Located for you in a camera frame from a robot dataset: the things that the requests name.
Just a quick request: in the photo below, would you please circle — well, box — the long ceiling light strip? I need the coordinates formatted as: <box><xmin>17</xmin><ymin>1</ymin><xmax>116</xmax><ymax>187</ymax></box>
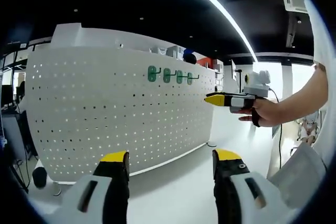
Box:
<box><xmin>169</xmin><ymin>0</ymin><xmax>257</xmax><ymax>63</ymax></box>

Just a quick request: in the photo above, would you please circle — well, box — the white mesh office chair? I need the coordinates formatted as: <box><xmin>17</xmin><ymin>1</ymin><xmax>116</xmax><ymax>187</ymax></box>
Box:
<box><xmin>267</xmin><ymin>142</ymin><xmax>328</xmax><ymax>209</ymax></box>

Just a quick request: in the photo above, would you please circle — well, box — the metal shelf rack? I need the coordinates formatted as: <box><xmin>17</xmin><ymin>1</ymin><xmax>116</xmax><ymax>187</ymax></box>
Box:
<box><xmin>214</xmin><ymin>60</ymin><xmax>224</xmax><ymax>91</ymax></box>

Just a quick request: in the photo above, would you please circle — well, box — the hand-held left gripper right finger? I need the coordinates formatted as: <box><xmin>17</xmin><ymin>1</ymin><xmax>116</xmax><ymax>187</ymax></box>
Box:
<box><xmin>212</xmin><ymin>148</ymin><xmax>287</xmax><ymax>224</ymax></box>

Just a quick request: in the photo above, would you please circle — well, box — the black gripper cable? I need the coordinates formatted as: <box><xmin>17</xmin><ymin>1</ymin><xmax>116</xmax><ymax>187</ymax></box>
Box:
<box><xmin>267</xmin><ymin>87</ymin><xmax>284</xmax><ymax>169</ymax></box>

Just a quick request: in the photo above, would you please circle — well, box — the person's right hand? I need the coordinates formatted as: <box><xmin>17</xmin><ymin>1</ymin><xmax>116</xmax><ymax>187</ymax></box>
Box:
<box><xmin>233</xmin><ymin>97</ymin><xmax>285</xmax><ymax>128</ymax></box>

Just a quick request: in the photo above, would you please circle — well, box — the white perforated mounting plate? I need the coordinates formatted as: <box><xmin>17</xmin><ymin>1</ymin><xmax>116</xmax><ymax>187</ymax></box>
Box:
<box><xmin>25</xmin><ymin>46</ymin><xmax>220</xmax><ymax>196</ymax></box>

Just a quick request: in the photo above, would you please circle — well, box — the red storage box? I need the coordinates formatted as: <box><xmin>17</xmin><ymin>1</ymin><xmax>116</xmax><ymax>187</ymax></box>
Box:
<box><xmin>196</xmin><ymin>57</ymin><xmax>211</xmax><ymax>68</ymax></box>

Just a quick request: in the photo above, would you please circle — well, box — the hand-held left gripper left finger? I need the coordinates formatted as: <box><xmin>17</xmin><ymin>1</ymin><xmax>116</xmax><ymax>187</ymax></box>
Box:
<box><xmin>61</xmin><ymin>150</ymin><xmax>130</xmax><ymax>224</ymax></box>

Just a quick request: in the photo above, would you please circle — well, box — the black tripod stand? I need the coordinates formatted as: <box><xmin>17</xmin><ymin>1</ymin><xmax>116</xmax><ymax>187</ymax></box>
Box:
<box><xmin>230</xmin><ymin>60</ymin><xmax>244</xmax><ymax>93</ymax></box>

